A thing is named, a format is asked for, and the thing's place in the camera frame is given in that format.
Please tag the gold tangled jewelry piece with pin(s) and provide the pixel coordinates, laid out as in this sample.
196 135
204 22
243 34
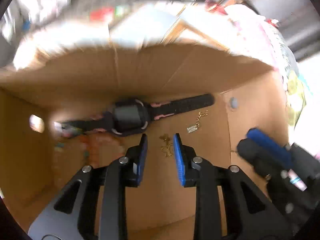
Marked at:
167 147

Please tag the brown cardboard box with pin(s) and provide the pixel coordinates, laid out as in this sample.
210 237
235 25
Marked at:
115 143

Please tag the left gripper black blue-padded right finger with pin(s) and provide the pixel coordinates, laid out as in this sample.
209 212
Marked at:
228 204

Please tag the pink floral blanket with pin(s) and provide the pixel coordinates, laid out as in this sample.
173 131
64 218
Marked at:
261 39

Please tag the purple pink kids smartwatch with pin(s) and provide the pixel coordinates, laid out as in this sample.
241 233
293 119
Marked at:
133 116

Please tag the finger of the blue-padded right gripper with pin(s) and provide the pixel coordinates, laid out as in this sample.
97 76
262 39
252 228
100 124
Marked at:
277 152

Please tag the gold chain earring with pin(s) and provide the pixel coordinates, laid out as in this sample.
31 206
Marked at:
197 124

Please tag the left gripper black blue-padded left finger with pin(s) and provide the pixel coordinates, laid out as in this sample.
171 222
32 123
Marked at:
92 204

